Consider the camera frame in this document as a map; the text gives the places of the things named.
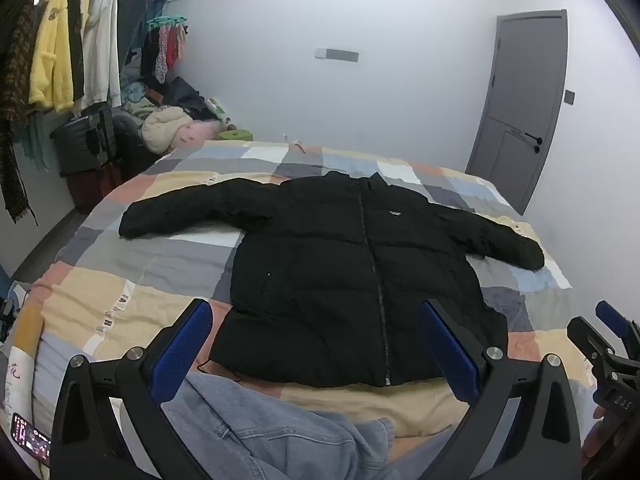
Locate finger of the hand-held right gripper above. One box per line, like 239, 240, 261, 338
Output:
595, 300, 640, 343
566, 315, 628, 378

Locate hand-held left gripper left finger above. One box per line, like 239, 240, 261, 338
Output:
50, 298, 214, 480

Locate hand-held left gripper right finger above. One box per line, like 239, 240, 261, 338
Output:
415, 298, 584, 480

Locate black puffer jacket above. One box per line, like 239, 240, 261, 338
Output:
119, 171, 546, 389

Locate colourful hanging clothes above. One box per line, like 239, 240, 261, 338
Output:
140, 25, 189, 87

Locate person's right hand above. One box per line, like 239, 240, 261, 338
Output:
581, 406, 608, 463

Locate checkered patchwork bed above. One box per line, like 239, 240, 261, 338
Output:
0, 140, 603, 461

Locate person's blue jeans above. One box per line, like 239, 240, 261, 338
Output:
160, 370, 453, 480

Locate phone with lit screen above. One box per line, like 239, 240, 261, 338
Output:
10, 411, 54, 462

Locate dark red suitcase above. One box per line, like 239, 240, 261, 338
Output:
65, 161, 125, 215

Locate pink pillow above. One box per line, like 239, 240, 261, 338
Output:
172, 119, 222, 149

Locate black suitcase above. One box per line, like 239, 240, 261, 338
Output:
49, 104, 120, 177

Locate grey door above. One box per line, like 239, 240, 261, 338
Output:
465, 8, 569, 216

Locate black bag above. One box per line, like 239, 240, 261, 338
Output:
159, 76, 207, 122

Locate teal hanging scarf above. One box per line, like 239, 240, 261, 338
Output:
12, 109, 52, 172

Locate brown patterned garment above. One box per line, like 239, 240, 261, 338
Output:
0, 4, 42, 227

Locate white hoodie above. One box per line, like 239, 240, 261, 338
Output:
75, 0, 122, 112

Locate black hanging garment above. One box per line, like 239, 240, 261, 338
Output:
65, 0, 87, 104

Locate yellow fleece jacket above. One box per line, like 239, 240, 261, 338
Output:
28, 0, 94, 114

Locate teal clip hanger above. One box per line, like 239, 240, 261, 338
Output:
145, 15, 192, 32

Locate grey hanging garment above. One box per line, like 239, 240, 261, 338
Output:
117, 0, 152, 63

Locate grey wall panel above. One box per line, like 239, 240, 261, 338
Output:
315, 47, 360, 63

